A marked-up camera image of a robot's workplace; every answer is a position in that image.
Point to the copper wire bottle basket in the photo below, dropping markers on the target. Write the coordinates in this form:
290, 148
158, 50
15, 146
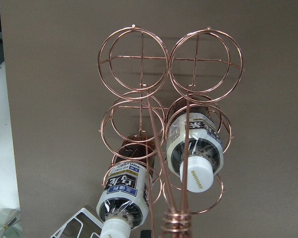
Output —
147, 79

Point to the tea bottle back middle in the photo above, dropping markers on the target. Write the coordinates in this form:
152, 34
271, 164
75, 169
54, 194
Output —
205, 152

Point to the tea bottle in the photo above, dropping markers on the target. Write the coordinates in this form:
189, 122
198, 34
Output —
124, 203
205, 152

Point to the tea bottle front right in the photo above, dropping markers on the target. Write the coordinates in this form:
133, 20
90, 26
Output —
124, 203

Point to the white rack of cups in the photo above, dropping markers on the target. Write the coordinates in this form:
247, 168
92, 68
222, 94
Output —
82, 224

